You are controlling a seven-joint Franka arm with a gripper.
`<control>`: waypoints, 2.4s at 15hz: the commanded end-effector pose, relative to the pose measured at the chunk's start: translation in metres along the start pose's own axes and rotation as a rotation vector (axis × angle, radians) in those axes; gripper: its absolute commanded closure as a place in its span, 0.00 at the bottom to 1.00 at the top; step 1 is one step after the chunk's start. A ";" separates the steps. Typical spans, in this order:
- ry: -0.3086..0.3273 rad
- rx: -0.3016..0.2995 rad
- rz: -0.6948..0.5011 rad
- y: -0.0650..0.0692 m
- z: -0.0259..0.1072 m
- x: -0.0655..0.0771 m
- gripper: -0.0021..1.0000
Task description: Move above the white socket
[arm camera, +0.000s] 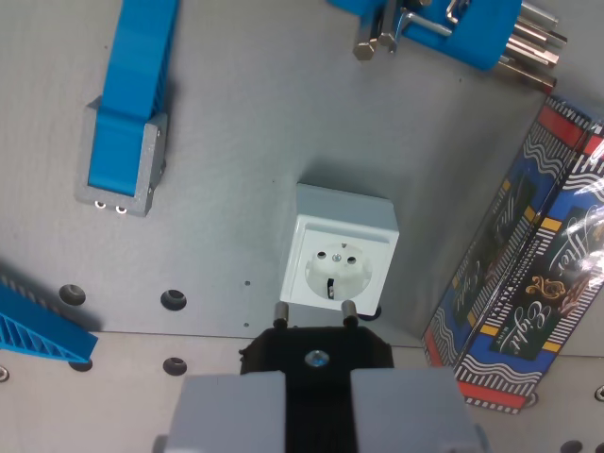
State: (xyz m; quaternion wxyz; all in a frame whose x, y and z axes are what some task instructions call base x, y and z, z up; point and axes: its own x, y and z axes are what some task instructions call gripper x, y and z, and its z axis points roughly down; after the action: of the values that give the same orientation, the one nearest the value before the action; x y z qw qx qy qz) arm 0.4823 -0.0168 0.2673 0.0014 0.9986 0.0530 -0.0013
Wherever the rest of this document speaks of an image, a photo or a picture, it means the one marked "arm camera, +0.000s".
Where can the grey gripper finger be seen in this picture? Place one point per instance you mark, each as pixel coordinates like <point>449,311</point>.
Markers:
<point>406,415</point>
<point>226,415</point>

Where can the black power plug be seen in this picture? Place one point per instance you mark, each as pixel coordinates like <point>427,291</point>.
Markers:
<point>335,342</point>

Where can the blue ribbed plastic wedge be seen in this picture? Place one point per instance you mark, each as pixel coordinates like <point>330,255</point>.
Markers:
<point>42,325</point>

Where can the colourful patterned box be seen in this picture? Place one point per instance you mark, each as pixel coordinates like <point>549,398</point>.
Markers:
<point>509,222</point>

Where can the metal hex bit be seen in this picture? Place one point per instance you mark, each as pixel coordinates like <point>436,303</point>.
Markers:
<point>533,53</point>
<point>526,73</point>
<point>540,37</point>
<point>538,16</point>

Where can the large steel hex key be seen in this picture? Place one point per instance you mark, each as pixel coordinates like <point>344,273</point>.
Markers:
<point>367,40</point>

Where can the small steel hex key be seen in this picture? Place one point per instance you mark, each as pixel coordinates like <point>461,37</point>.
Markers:
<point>389,33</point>

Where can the blue plastic tool holder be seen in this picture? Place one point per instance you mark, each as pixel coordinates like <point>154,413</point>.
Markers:
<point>476,33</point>

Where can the bent steel hex key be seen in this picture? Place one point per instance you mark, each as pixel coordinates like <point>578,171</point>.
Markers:
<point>424,22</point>
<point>457,11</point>

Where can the white wall socket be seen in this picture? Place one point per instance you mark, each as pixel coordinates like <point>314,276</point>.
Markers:
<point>347,222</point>

